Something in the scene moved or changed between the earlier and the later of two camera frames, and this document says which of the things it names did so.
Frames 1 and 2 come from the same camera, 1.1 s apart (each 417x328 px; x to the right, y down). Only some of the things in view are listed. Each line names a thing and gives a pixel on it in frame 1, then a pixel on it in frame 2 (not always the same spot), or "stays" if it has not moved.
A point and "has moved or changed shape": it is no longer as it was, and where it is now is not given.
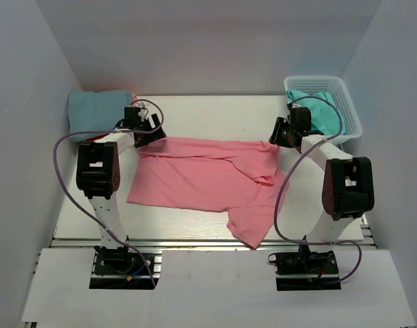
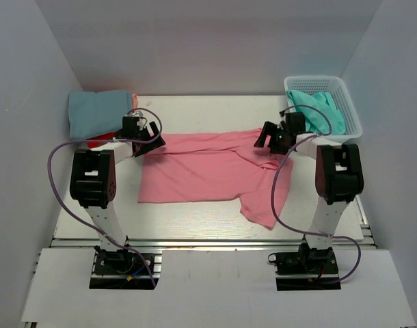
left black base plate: (125, 270) stays
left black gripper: (153, 133) → (148, 141)
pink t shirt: (237, 178) has moved or changed shape
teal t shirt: (325, 118) stays
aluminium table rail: (208, 243) stays
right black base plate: (305, 270) stays
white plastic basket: (335, 86) stays
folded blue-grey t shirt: (99, 111) stays
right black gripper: (278, 132) → (275, 139)
